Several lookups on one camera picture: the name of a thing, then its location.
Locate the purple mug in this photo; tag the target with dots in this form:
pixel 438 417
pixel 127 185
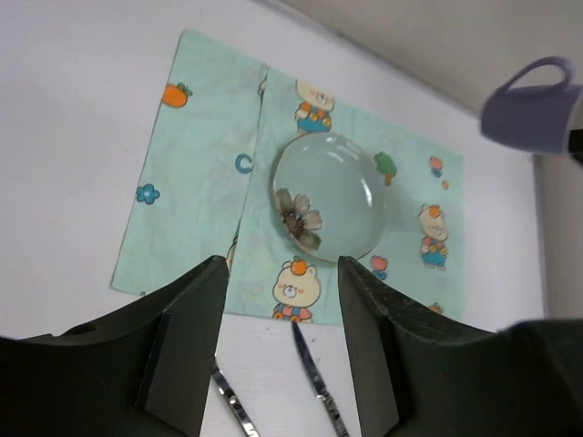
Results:
pixel 534 119

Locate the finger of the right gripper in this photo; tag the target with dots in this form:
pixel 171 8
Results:
pixel 575 145

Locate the silver knife dark handle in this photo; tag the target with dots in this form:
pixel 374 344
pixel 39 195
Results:
pixel 318 383

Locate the silver fork dark handle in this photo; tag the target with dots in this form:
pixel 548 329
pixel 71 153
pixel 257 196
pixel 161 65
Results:
pixel 233 401

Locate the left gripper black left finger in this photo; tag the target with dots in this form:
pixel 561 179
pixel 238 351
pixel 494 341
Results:
pixel 141 370

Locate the pale green glass plate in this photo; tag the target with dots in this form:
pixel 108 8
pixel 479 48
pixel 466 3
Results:
pixel 328 196

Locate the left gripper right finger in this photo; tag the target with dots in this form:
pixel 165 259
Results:
pixel 418 373

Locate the green cartoon print cloth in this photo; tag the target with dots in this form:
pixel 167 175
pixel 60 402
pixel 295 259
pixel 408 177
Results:
pixel 205 189

